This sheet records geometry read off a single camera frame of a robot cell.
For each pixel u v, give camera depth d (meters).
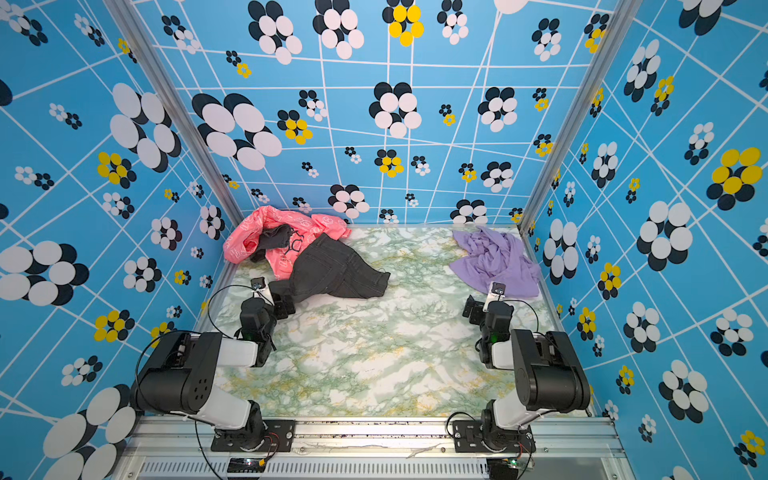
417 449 0.72
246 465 0.72
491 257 1.03
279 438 0.73
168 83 0.81
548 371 0.46
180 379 0.46
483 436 0.72
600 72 0.77
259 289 0.78
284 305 0.84
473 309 0.86
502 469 0.70
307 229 1.05
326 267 0.98
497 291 0.80
